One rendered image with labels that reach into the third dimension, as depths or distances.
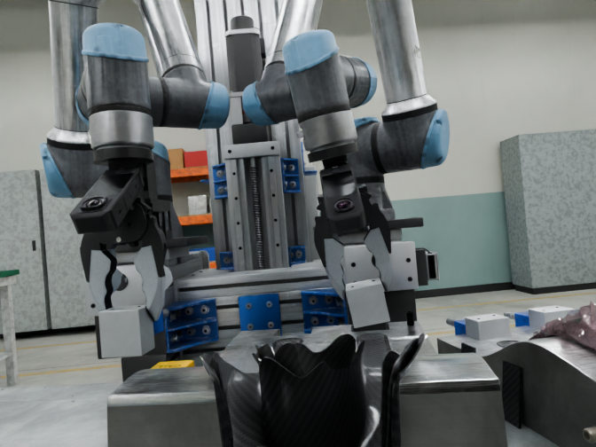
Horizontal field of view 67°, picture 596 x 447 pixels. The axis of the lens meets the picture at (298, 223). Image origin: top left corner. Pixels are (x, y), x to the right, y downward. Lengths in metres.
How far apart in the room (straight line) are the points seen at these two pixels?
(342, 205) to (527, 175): 5.69
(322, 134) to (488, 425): 0.41
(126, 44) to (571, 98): 6.94
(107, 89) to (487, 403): 0.51
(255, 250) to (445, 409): 0.87
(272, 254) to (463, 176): 5.42
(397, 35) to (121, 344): 0.74
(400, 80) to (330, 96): 0.38
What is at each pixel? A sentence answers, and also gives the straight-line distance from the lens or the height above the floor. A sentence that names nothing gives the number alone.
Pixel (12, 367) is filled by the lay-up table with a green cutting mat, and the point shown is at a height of 0.14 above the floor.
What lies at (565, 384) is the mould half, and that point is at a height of 0.87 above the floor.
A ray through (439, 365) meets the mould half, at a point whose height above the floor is 0.93.
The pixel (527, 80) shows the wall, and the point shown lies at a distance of 7.06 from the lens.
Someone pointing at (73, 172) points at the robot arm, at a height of 1.19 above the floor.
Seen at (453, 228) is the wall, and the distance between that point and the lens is 6.31.
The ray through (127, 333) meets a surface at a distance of 0.58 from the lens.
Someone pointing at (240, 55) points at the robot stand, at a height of 1.47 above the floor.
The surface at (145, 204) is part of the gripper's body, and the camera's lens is 0.58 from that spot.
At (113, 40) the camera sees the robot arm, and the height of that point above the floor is 1.28.
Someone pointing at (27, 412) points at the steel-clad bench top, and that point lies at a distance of 0.82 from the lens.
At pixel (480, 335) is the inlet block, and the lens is 0.72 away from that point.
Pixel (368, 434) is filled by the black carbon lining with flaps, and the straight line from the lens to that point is 0.36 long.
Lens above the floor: 1.04
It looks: 1 degrees up
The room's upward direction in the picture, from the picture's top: 5 degrees counter-clockwise
